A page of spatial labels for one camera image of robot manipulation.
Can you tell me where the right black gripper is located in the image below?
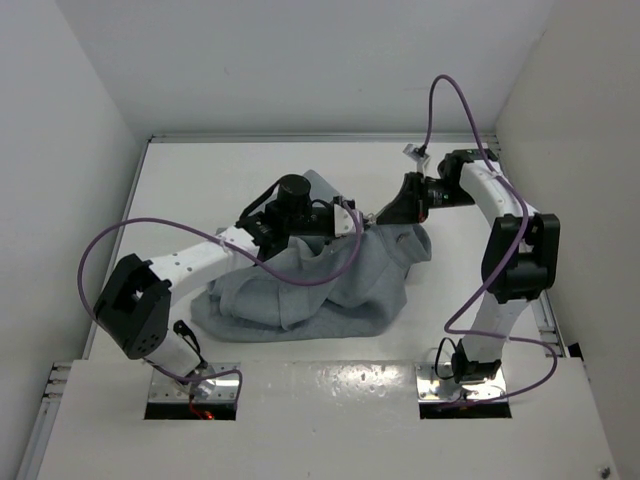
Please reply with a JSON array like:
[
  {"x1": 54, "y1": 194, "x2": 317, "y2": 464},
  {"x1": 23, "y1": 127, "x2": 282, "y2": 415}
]
[{"x1": 379, "y1": 172, "x2": 478, "y2": 225}]

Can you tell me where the grey zip jacket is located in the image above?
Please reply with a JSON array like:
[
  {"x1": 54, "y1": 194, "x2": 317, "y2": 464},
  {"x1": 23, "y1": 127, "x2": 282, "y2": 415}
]
[{"x1": 190, "y1": 169, "x2": 433, "y2": 343}]

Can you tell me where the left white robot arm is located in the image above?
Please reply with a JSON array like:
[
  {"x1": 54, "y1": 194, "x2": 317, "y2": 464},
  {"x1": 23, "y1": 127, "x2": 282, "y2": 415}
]
[{"x1": 93, "y1": 174, "x2": 364, "y2": 385}]

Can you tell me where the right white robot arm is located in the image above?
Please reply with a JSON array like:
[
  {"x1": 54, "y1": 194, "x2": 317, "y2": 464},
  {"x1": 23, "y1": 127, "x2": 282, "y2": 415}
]
[{"x1": 375, "y1": 149, "x2": 560, "y2": 383}]

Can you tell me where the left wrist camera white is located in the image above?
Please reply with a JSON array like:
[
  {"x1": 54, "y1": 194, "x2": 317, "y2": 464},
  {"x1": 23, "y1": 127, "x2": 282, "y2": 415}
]
[{"x1": 332, "y1": 196, "x2": 363, "y2": 238}]

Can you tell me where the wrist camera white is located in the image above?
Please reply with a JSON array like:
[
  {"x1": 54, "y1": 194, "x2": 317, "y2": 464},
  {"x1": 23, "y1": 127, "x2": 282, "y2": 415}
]
[
  {"x1": 403, "y1": 143, "x2": 431, "y2": 175},
  {"x1": 332, "y1": 196, "x2": 363, "y2": 238}
]

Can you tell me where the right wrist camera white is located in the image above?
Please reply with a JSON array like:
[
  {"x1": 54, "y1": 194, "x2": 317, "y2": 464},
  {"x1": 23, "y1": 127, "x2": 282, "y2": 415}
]
[{"x1": 403, "y1": 143, "x2": 431, "y2": 175}]

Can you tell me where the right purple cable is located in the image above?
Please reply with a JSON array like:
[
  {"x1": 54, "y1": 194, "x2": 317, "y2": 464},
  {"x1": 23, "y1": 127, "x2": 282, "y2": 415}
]
[{"x1": 419, "y1": 74, "x2": 559, "y2": 409}]

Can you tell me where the purple cable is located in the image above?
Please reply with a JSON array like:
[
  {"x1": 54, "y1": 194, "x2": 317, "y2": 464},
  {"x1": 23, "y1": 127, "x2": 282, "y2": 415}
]
[
  {"x1": 77, "y1": 202, "x2": 364, "y2": 396},
  {"x1": 419, "y1": 74, "x2": 559, "y2": 409}
]

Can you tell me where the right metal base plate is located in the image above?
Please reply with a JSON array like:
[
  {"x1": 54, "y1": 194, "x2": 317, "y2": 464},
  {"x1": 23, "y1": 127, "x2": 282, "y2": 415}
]
[{"x1": 415, "y1": 361, "x2": 507, "y2": 405}]

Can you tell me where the metal base plate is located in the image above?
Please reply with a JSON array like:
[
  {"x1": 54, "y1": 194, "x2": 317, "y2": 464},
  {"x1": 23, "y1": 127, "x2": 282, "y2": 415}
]
[
  {"x1": 415, "y1": 361, "x2": 507, "y2": 405},
  {"x1": 148, "y1": 362, "x2": 240, "y2": 406}
]

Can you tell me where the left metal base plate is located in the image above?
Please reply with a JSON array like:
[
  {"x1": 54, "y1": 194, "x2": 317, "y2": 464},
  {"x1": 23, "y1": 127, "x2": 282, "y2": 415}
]
[{"x1": 148, "y1": 362, "x2": 240, "y2": 406}]

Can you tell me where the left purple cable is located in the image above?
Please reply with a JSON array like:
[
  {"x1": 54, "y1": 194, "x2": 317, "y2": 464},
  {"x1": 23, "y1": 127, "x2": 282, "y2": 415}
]
[{"x1": 77, "y1": 202, "x2": 364, "y2": 396}]

